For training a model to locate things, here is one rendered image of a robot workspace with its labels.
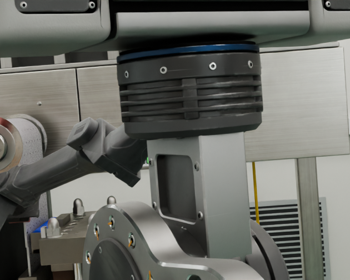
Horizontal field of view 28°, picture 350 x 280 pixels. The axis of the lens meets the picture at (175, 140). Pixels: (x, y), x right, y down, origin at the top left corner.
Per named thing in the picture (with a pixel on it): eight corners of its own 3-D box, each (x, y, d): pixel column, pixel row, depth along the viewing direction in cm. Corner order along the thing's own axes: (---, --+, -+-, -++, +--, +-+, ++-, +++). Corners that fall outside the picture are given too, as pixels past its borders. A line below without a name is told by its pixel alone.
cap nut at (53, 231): (44, 238, 162) (43, 219, 161) (48, 235, 165) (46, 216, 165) (60, 237, 162) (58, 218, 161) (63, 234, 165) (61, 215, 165)
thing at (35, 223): (25, 247, 165) (19, 169, 164) (47, 229, 188) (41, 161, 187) (27, 247, 165) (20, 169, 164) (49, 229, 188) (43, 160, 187)
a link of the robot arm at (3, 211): (43, 190, 146) (8, 170, 142) (18, 240, 141) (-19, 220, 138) (23, 195, 156) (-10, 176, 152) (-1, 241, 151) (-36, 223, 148)
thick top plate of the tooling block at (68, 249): (40, 265, 161) (38, 239, 161) (73, 233, 201) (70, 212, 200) (109, 261, 160) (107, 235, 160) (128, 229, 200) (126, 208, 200)
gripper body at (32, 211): (39, 218, 158) (31, 207, 152) (-5, 221, 159) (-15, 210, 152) (40, 191, 161) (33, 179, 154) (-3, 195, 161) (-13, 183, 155)
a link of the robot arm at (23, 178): (147, 144, 117) (95, 110, 113) (136, 173, 114) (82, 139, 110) (39, 190, 151) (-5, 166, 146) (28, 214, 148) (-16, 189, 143)
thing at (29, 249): (29, 284, 166) (26, 246, 165) (50, 261, 189) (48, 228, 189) (31, 284, 166) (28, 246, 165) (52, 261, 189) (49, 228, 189)
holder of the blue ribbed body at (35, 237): (31, 254, 166) (30, 233, 165) (52, 235, 188) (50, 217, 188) (45, 253, 165) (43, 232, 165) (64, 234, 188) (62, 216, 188)
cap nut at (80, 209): (71, 215, 195) (69, 199, 194) (73, 213, 198) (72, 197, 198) (84, 214, 194) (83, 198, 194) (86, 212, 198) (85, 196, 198)
